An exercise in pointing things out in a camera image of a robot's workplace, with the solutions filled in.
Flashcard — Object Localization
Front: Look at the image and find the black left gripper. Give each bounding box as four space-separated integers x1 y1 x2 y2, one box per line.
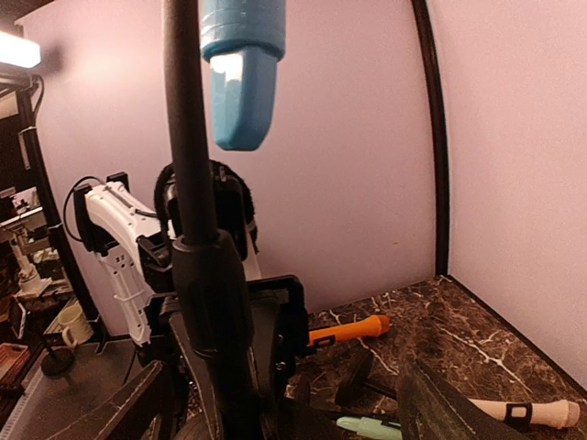
146 274 310 399

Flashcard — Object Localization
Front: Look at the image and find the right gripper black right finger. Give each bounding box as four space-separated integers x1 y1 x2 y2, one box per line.
396 359 525 440

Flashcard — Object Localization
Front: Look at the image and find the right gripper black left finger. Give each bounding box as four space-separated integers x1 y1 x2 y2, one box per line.
52 361 177 439

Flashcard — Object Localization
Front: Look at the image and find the stand holding blue microphone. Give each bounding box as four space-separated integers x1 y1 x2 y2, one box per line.
163 1 263 439

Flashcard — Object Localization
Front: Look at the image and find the light blue toy microphone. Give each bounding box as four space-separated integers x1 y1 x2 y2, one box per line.
200 1 286 151

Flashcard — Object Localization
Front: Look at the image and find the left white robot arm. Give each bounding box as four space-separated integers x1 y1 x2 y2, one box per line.
66 160 309 397

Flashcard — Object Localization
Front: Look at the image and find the mint green toy microphone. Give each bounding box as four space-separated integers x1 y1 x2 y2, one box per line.
336 416 403 440

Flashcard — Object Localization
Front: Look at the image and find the fallen stand holding orange microphone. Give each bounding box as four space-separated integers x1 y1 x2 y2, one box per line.
334 352 397 407

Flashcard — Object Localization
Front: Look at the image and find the orange toy microphone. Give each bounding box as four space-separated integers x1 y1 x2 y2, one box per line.
308 315 391 348

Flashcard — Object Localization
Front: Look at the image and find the cream white toy microphone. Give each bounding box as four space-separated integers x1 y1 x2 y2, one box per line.
470 399 581 429

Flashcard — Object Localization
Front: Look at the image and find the white mug in background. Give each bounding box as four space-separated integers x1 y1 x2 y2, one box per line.
58 304 94 349

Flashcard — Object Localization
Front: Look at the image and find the left black frame post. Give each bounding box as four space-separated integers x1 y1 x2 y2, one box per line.
411 0 450 277

